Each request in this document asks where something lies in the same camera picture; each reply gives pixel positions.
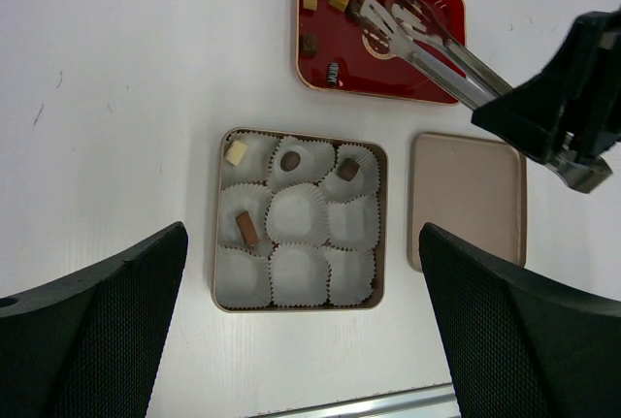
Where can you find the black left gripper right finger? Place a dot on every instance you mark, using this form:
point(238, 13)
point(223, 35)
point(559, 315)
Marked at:
point(517, 343)

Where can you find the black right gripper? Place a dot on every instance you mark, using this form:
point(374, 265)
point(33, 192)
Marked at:
point(582, 99)

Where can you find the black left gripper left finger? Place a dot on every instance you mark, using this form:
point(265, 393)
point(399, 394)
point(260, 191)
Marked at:
point(89, 344)

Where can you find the metal serving tongs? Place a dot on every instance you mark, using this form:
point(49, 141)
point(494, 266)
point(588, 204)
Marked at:
point(416, 34)

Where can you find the brown bar chocolate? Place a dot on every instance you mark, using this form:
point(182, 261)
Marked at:
point(247, 229)

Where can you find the dark square chocolate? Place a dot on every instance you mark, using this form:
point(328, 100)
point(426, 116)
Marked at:
point(348, 169)

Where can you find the white square chocolate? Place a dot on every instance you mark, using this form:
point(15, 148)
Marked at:
point(235, 152)

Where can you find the round dark chocolate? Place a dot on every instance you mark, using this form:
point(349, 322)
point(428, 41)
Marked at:
point(290, 161)

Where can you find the red chocolate tray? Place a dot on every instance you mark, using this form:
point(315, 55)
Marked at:
point(367, 64)

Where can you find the striped dark chocolate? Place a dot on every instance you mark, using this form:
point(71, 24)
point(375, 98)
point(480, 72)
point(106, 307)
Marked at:
point(332, 74)

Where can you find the dark brown cube chocolate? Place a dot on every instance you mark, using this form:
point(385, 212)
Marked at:
point(309, 44)

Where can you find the gold tin lid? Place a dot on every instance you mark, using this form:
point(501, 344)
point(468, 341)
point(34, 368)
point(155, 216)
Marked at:
point(473, 188)

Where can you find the gold tin box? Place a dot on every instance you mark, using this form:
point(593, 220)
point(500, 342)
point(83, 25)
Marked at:
point(322, 239)

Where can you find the aluminium mounting rail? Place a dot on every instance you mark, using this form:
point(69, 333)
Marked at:
point(433, 401)

